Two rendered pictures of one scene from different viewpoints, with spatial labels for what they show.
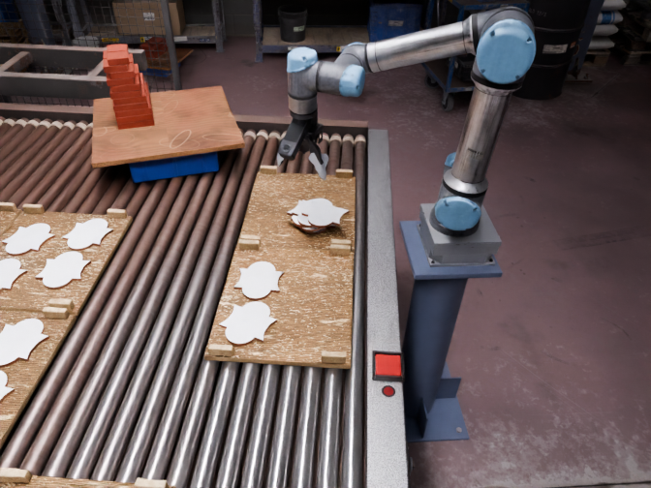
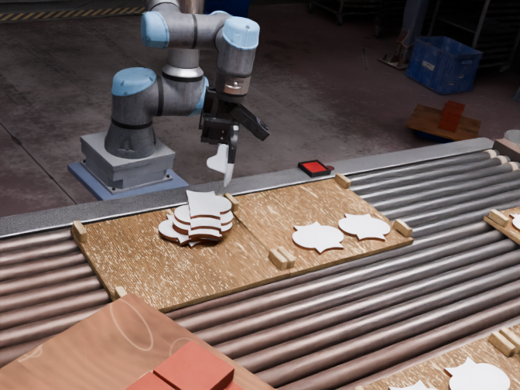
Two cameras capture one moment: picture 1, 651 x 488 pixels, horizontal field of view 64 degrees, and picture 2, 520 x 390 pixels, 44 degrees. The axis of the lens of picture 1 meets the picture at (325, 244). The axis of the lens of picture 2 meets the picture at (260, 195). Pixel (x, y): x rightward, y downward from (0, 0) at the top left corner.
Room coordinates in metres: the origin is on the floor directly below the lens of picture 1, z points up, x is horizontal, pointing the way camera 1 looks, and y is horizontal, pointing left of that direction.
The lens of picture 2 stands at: (2.06, 1.16, 1.84)
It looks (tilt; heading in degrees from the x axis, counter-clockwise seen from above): 30 degrees down; 231
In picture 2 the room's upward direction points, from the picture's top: 10 degrees clockwise
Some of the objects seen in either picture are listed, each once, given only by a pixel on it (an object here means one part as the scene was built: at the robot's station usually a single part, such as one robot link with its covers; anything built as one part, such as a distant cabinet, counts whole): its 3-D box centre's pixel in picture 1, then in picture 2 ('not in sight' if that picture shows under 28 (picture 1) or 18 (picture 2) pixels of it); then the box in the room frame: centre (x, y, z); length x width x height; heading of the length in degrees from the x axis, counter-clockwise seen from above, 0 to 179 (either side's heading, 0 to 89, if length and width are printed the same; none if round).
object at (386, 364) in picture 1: (387, 366); (314, 169); (0.78, -0.16, 0.92); 0.06 x 0.06 x 0.01; 87
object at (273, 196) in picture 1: (301, 209); (178, 252); (1.39, 0.08, 0.93); 0.41 x 0.35 x 0.02; 178
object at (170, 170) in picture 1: (170, 144); not in sight; (1.71, 0.58, 0.97); 0.31 x 0.31 x 0.10; 19
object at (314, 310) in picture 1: (287, 300); (316, 221); (0.98, 0.10, 0.93); 0.41 x 0.35 x 0.02; 178
